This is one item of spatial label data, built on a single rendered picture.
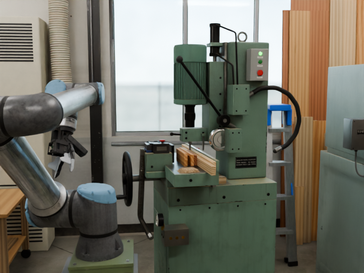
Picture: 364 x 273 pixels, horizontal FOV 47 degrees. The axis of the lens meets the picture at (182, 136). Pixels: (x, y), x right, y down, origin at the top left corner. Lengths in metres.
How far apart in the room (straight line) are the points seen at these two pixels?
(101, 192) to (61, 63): 1.92
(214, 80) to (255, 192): 0.61
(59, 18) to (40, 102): 2.26
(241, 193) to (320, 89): 1.81
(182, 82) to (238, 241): 0.87
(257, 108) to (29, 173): 1.25
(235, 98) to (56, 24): 1.80
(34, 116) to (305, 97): 2.78
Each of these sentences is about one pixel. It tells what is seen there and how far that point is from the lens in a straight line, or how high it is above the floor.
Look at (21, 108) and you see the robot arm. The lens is 1.22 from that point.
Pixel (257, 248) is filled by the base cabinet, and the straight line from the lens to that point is 2.30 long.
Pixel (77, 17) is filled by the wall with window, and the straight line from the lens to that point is 3.63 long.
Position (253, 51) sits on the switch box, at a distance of 2.18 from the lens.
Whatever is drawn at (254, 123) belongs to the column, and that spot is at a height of 1.10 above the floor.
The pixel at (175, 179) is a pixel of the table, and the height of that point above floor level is 0.88.
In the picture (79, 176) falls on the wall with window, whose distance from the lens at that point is 3.67.
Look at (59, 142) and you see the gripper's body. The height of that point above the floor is 1.06.
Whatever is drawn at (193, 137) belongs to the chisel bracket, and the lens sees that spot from 2.23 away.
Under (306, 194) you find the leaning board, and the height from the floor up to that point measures 0.40.
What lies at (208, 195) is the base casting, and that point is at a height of 0.75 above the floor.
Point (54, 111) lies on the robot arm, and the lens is 1.25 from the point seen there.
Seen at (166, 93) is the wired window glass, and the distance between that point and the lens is 3.64.
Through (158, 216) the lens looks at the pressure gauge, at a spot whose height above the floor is 0.68.
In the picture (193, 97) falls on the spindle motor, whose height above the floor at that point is 1.23.
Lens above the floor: 1.30
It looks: 7 degrees down
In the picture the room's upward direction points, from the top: straight up
